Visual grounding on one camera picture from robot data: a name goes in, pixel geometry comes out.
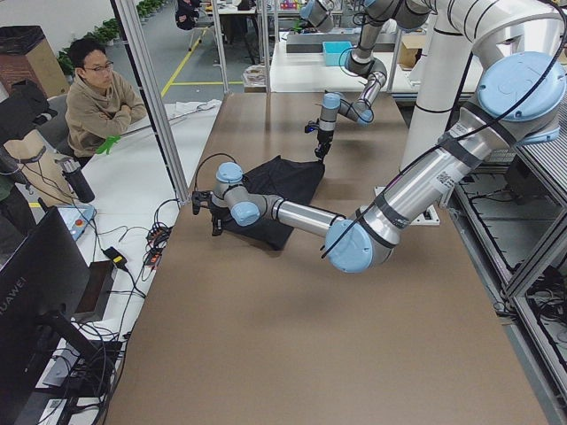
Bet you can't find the black water bottle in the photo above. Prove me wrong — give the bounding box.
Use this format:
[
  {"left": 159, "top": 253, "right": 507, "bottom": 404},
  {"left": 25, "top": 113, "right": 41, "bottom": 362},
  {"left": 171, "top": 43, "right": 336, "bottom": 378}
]
[{"left": 58, "top": 157, "right": 95, "bottom": 203}]

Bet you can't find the black power adapter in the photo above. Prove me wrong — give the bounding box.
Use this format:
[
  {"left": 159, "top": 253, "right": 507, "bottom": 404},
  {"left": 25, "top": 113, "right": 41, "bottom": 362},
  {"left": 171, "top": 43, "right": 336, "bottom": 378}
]
[{"left": 103, "top": 247, "right": 128, "bottom": 271}]

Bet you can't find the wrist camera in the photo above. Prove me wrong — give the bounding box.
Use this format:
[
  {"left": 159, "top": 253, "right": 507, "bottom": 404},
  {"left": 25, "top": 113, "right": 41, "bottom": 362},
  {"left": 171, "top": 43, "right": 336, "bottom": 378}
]
[
  {"left": 304, "top": 120, "right": 320, "bottom": 134},
  {"left": 191, "top": 190, "right": 213, "bottom": 215}
]

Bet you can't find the left grey usb hub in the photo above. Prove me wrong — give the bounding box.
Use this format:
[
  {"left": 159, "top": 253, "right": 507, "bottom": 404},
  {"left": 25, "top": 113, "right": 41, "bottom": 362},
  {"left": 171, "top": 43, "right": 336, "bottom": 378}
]
[{"left": 146, "top": 223, "right": 173, "bottom": 248}]

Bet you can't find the cardboard box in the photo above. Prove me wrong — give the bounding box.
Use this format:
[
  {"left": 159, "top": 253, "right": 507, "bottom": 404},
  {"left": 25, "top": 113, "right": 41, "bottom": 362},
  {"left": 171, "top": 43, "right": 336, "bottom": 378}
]
[{"left": 1, "top": 26, "right": 69, "bottom": 97}]

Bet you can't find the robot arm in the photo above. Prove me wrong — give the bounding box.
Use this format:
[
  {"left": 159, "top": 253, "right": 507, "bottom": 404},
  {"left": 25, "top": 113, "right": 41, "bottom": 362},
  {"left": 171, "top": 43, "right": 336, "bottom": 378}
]
[
  {"left": 205, "top": 1, "right": 566, "bottom": 273},
  {"left": 305, "top": 1, "right": 431, "bottom": 160}
]

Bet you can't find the grey usb hub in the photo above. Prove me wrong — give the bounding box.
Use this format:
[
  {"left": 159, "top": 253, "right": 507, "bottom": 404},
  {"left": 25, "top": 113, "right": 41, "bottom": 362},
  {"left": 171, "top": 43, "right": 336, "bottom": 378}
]
[
  {"left": 144, "top": 251, "right": 162, "bottom": 270},
  {"left": 146, "top": 223, "right": 173, "bottom": 248}
]

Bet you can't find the teach pendant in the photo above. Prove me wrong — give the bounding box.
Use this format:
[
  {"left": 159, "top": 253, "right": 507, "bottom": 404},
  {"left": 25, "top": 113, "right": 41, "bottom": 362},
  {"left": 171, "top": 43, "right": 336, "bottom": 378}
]
[{"left": 57, "top": 205, "right": 97, "bottom": 241}]

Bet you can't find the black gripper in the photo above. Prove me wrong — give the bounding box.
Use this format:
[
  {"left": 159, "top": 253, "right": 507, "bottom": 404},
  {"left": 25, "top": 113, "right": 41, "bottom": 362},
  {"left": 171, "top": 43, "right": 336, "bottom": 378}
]
[
  {"left": 209, "top": 191, "right": 232, "bottom": 236},
  {"left": 315, "top": 128, "right": 333, "bottom": 159}
]

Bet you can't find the seated man in hoodie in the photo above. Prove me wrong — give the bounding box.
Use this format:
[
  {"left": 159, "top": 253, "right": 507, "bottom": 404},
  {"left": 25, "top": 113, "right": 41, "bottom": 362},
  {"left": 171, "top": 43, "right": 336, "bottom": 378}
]
[{"left": 66, "top": 38, "right": 147, "bottom": 163}]

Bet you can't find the right grey usb hub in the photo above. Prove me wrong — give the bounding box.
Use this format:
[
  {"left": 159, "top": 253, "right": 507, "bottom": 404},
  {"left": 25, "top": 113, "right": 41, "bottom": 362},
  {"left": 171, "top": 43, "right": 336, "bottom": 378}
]
[{"left": 144, "top": 251, "right": 162, "bottom": 270}]

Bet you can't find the black printed t-shirt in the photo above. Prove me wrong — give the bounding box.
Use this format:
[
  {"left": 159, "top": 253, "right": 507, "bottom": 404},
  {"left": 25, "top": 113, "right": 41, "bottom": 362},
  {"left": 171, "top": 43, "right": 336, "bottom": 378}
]
[{"left": 223, "top": 156, "right": 325, "bottom": 251}]

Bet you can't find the black huawei monitor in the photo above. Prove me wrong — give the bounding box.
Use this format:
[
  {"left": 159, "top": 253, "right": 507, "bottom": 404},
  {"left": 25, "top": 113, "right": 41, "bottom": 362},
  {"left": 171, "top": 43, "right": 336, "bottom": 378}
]
[{"left": 1, "top": 207, "right": 97, "bottom": 424}]

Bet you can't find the blue plastic bin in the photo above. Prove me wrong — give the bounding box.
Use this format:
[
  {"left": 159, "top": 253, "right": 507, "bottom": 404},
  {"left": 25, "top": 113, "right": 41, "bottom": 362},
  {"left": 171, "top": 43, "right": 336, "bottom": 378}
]
[{"left": 322, "top": 41, "right": 353, "bottom": 67}]

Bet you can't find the upper aluminium frame post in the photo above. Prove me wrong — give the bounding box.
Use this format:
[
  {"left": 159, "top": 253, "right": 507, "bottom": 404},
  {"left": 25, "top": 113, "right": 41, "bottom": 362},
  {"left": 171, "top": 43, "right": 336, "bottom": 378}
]
[{"left": 110, "top": 0, "right": 190, "bottom": 205}]

